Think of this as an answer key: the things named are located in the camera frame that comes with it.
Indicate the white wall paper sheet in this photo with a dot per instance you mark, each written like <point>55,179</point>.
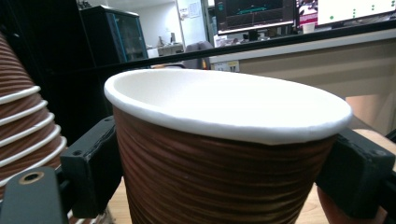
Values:
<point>193,9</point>

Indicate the stack of brown paper cups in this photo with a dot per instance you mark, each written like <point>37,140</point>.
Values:
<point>21,124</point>

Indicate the black glass-door cabinet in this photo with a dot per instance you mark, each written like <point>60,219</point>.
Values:
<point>118,34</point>

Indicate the bright computer monitor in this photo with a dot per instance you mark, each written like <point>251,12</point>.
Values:
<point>348,11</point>

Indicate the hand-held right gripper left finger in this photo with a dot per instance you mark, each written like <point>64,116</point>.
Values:
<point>90,165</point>

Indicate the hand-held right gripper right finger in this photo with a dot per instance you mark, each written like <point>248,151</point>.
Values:
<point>355,174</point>

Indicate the small white cup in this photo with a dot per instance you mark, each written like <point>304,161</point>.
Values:
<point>308,28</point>

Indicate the single brown paper cup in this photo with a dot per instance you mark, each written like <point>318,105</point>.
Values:
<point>218,174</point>

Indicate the grey office chair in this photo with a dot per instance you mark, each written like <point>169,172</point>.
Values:
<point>197,54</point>

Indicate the beige counter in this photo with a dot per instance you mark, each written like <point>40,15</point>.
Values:
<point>311,62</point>

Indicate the dark computer monitor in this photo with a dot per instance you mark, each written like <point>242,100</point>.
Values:
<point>255,14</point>

